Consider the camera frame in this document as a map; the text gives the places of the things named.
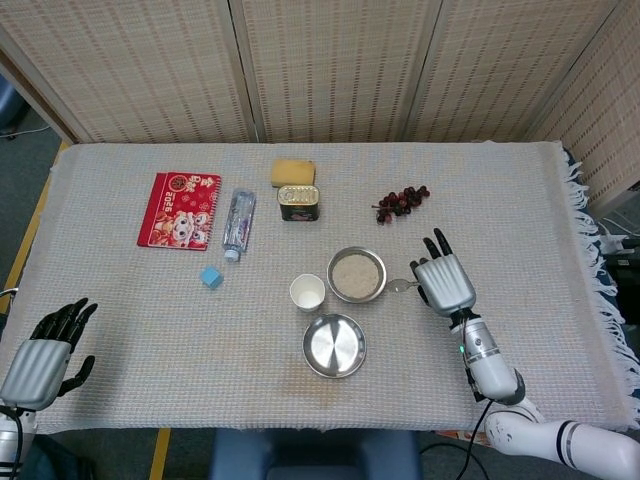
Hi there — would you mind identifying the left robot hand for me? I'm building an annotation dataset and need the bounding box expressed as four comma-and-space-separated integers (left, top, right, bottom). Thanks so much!
0, 297, 98, 412

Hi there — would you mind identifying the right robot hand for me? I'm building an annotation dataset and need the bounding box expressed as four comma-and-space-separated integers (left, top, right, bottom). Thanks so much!
409, 228, 477, 317

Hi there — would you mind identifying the metal bowl with rice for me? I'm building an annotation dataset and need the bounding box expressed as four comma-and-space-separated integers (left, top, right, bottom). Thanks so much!
326, 246, 389, 304

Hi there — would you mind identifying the white paper cup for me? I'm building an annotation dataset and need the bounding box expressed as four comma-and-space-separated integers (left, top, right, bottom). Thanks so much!
289, 273, 327, 313

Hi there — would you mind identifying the bunch of dark red grapes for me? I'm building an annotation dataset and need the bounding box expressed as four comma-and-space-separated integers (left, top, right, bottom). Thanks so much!
371, 185, 432, 226

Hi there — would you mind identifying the empty metal plate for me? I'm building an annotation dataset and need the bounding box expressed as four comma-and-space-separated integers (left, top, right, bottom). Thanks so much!
301, 313, 368, 379

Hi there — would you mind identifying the woven grey tablecloth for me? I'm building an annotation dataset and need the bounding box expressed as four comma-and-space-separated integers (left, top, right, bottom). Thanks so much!
0, 141, 640, 435

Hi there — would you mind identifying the tin can with gold lid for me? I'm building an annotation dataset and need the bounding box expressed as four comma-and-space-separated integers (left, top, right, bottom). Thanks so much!
277, 184, 322, 223

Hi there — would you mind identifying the yellow sponge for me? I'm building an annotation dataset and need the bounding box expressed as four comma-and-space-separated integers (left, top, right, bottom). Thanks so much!
270, 158, 318, 189

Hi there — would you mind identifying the red calendar notebook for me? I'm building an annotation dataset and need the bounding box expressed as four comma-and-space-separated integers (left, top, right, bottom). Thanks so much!
136, 172, 223, 251

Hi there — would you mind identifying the clear plastic water bottle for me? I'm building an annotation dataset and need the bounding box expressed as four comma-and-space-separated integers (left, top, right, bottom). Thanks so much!
221, 187, 257, 263

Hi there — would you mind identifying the bamboo folding screen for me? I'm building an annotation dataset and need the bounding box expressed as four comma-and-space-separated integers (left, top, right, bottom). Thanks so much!
0, 0, 640, 216

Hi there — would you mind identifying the blue office chair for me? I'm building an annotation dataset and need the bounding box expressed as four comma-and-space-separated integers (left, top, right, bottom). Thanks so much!
0, 74, 26, 139

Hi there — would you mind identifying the black cable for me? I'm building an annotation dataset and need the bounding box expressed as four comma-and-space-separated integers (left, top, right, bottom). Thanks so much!
419, 399, 494, 480

